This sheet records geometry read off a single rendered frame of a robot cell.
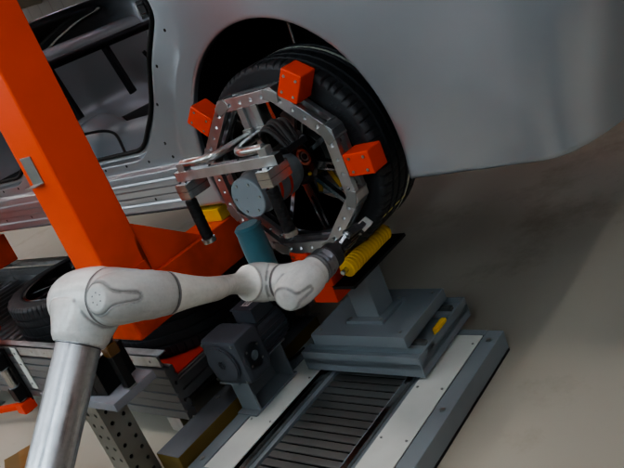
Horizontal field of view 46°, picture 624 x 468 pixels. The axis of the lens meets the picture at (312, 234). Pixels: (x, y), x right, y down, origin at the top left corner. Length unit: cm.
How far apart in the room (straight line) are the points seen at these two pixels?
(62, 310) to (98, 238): 68
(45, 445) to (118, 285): 37
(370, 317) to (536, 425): 68
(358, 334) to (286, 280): 64
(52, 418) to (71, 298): 25
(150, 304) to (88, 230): 79
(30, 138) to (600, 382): 182
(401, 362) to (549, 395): 46
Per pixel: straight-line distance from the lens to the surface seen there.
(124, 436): 261
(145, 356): 268
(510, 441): 224
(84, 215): 234
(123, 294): 157
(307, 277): 196
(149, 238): 249
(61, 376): 170
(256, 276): 203
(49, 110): 233
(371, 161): 205
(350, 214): 217
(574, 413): 228
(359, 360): 255
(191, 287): 168
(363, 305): 257
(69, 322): 170
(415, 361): 241
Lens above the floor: 141
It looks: 19 degrees down
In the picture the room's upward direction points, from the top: 22 degrees counter-clockwise
